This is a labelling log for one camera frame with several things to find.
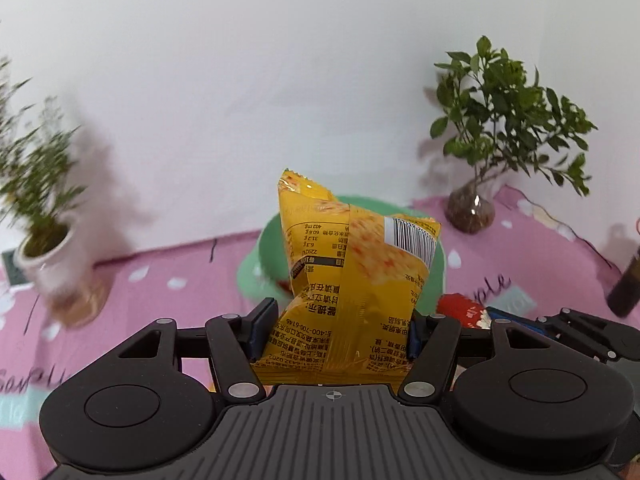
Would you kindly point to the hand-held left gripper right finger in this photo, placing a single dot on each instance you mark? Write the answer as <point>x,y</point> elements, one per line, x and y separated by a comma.
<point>413,337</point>

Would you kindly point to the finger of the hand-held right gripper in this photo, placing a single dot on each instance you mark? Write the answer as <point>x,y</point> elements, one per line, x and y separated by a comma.
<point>515,321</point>
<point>590,335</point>

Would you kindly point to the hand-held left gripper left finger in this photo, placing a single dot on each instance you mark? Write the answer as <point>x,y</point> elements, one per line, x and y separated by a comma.
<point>262,332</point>

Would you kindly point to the large red white snack packet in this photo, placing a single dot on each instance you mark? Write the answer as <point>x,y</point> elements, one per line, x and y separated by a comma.
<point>457,310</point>

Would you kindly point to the green plastic bowl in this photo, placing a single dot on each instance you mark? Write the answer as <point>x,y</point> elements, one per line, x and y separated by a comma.
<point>265,245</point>

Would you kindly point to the yellow snack packet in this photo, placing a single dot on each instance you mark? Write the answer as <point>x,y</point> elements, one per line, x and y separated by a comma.
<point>350,270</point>

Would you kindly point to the brown water bottle red cap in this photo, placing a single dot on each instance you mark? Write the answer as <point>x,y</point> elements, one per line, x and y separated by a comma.
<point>625,285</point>

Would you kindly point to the pink printed tablecloth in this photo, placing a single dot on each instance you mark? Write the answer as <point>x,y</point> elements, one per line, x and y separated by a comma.
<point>150,300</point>

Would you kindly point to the leafy plant in glass vase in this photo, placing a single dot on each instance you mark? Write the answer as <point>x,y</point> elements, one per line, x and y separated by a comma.
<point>500,110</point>

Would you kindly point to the small plant in white cup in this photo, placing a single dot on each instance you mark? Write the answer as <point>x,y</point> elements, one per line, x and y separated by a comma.
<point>45,240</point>

